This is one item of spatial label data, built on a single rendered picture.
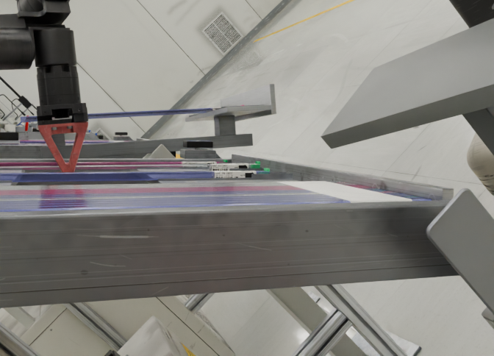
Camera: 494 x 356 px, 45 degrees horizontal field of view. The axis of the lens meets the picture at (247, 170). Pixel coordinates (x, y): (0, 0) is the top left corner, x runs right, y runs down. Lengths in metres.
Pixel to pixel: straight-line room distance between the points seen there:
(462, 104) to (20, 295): 0.79
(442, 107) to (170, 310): 1.21
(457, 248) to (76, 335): 1.61
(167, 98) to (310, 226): 8.21
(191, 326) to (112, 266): 1.60
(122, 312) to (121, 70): 6.81
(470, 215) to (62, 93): 0.59
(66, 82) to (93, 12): 7.78
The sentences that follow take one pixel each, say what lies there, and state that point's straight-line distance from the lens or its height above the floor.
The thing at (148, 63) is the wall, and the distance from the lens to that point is 8.64.
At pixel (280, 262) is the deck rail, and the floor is 0.81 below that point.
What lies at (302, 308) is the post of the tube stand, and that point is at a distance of 1.53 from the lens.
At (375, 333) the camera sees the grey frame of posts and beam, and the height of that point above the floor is 0.22.
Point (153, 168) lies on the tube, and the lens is 0.92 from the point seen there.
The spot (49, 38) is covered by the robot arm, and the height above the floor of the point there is 1.08.
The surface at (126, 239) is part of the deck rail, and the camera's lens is 0.43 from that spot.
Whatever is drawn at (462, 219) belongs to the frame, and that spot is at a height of 0.74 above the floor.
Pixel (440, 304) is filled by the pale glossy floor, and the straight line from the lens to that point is 1.69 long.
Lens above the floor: 0.99
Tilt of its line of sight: 15 degrees down
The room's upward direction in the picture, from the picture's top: 43 degrees counter-clockwise
